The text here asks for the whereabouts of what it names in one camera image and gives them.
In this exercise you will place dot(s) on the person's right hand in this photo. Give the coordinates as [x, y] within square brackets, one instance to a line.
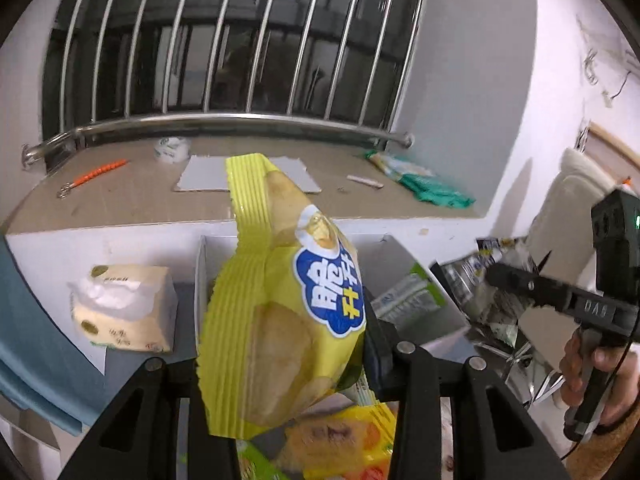
[622, 375]

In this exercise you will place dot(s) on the grey cardboard sheet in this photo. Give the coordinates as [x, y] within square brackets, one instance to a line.
[235, 175]

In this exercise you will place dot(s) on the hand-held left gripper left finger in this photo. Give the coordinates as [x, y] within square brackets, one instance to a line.
[156, 376]

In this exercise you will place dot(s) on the black and white snack packet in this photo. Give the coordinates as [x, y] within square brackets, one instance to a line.
[470, 285]

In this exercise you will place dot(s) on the green wet wipes packet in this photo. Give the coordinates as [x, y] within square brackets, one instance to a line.
[425, 182]

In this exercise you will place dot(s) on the small white stick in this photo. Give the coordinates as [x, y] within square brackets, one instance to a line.
[365, 181]

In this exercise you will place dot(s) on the wooden frame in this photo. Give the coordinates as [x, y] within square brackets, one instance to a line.
[615, 142]

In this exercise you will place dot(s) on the yellow snack packet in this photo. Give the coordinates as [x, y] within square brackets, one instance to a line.
[332, 442]

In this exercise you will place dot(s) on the green and white snack packet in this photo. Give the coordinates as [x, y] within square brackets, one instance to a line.
[407, 295]

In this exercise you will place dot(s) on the white chair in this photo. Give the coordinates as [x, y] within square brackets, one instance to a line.
[565, 210]

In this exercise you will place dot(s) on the yellow tissue pack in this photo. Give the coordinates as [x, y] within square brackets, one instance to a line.
[125, 310]

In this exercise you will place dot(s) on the blue curtain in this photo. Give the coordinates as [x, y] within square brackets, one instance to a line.
[35, 355]

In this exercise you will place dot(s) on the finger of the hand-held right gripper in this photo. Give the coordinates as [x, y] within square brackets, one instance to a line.
[530, 287]

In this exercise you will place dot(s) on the steel window grille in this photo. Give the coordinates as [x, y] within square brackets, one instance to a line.
[200, 121]

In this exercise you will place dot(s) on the white cardboard box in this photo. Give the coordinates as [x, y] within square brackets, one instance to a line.
[216, 255]

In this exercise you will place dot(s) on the orange beaded tool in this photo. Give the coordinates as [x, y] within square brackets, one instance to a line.
[97, 172]

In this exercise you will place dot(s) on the clear tape roll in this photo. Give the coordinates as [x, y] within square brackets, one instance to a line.
[171, 149]

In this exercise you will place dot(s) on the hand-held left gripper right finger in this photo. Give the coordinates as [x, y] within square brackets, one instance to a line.
[379, 360]

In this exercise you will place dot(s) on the yellow potato chip bag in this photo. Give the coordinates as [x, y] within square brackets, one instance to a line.
[280, 310]

